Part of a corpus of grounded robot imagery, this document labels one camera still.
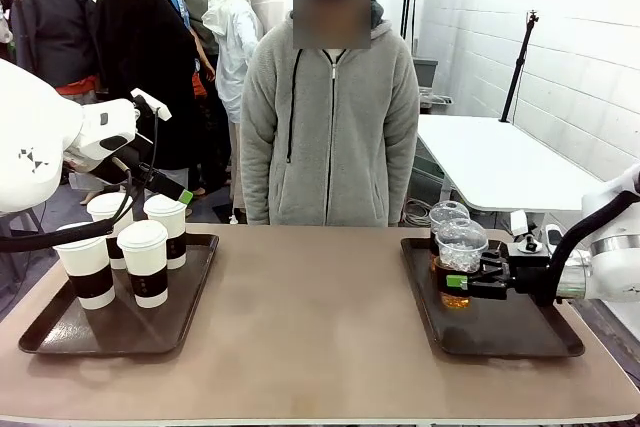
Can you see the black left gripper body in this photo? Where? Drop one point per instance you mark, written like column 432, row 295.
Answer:
column 145, row 147

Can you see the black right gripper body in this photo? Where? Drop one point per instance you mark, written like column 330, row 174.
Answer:
column 532, row 274

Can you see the black green-tipped right gripper finger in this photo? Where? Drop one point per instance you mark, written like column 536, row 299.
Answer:
column 495, row 263
column 482, row 289

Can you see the white lidded paper coffee cup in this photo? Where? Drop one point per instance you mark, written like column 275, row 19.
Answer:
column 144, row 257
column 167, row 222
column 107, row 207

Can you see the clear iced coffee cup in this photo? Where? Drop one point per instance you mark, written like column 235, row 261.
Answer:
column 457, row 252
column 447, row 211

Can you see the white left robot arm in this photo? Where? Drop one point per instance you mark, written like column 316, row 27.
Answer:
column 30, row 137

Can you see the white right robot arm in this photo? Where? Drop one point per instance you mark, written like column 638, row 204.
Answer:
column 615, row 257

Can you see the dark brown plastic tray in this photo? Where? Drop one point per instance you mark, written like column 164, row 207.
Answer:
column 500, row 327
column 150, row 327

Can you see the mannequin in black yellow-collared coat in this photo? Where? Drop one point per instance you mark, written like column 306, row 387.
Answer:
column 145, row 57

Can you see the white folding table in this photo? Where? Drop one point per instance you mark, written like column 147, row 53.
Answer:
column 500, row 162

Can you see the lidless white paper cup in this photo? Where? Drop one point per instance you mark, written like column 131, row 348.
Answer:
column 90, row 267

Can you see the green crate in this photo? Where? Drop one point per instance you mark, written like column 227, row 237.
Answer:
column 425, row 167

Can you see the mannequin in white hooded shirt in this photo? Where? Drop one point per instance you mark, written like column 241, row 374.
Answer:
column 235, row 57

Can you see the mannequin in dark grey jacket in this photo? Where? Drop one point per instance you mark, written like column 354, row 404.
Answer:
column 55, row 32

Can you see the mannequin in olive shirt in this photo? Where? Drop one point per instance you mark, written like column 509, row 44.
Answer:
column 197, row 2

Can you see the person in grey hoodie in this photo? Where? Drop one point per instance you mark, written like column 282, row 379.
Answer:
column 330, row 137

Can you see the black tripod stand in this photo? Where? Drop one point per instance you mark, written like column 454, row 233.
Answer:
column 517, row 67

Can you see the grey bin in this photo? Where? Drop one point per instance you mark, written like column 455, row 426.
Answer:
column 426, row 77

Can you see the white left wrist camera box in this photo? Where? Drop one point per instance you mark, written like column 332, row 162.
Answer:
column 152, row 103

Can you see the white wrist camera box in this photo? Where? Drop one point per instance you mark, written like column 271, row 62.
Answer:
column 152, row 103
column 519, row 223

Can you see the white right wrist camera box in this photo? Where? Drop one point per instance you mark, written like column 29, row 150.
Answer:
column 519, row 223

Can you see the black metal stand frame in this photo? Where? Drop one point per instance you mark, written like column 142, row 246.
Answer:
column 20, row 247

